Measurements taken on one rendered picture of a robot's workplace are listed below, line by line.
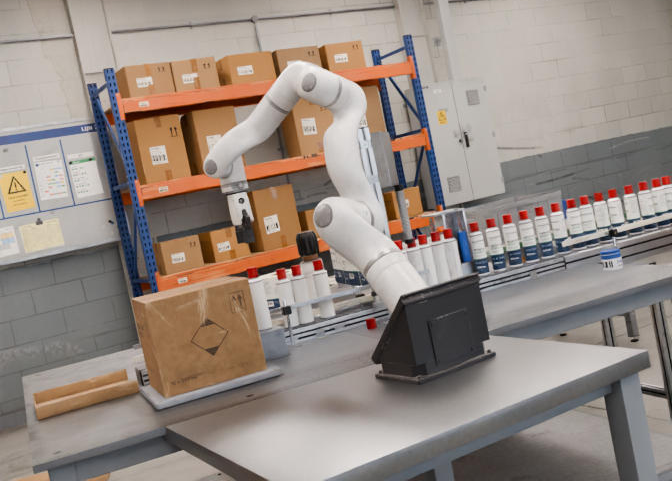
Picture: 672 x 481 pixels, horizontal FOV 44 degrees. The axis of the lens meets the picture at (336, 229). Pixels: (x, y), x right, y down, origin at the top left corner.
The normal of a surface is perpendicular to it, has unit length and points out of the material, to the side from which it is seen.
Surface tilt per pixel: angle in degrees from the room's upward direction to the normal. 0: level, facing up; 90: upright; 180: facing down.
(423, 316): 90
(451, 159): 90
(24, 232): 90
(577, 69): 90
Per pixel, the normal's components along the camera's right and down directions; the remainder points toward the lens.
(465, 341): 0.52, -0.07
